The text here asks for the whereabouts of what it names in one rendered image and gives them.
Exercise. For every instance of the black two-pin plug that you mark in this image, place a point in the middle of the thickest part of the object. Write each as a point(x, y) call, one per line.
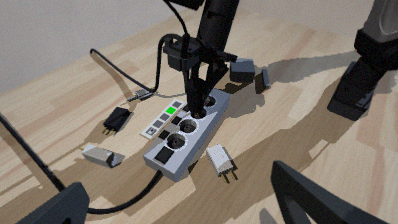
point(116, 119)

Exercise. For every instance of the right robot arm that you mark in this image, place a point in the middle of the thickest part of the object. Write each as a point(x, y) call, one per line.
point(377, 41)

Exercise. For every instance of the white power adapter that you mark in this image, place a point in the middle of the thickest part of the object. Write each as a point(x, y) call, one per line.
point(99, 156)
point(220, 161)

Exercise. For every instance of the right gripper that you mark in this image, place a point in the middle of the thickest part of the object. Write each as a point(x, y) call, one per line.
point(213, 35)

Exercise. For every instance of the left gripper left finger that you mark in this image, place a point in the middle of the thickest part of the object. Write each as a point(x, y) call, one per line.
point(69, 206)

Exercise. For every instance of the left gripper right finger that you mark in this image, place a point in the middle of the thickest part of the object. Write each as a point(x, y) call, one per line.
point(297, 195)

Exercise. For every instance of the white diagram card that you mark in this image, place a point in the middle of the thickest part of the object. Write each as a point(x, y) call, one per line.
point(153, 129)

